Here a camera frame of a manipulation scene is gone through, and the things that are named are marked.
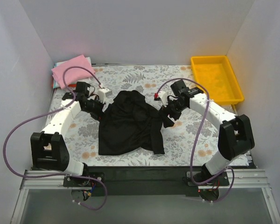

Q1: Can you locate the black t-shirt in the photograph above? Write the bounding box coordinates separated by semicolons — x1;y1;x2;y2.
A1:
98;90;174;155

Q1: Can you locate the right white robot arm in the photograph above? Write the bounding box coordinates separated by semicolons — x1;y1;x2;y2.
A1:
154;78;255;185

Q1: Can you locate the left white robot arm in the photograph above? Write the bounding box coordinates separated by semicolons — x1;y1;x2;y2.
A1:
30;82;110;187

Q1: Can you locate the pink folded t-shirt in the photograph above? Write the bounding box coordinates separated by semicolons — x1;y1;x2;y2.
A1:
51;55;95;89

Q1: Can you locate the teal folded t-shirt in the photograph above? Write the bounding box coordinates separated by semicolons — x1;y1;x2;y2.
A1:
52;63;59;89

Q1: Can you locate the yellow plastic tray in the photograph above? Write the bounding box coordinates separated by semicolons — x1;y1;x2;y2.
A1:
191;56;245;105

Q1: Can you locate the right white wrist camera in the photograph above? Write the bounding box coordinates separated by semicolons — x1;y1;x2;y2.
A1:
154;91;168;106

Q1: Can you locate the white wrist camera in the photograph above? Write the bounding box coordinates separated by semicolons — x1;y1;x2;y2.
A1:
97;88;112;104
154;91;168;106

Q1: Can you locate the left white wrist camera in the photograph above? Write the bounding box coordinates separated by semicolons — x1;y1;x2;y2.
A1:
97;88;112;104

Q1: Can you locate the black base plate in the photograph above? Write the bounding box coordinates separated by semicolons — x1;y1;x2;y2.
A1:
63;166;233;197

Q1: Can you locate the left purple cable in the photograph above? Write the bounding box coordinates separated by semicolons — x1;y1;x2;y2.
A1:
2;66;108;210

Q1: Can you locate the aluminium frame rail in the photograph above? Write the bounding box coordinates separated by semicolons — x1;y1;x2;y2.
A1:
21;168;270;189

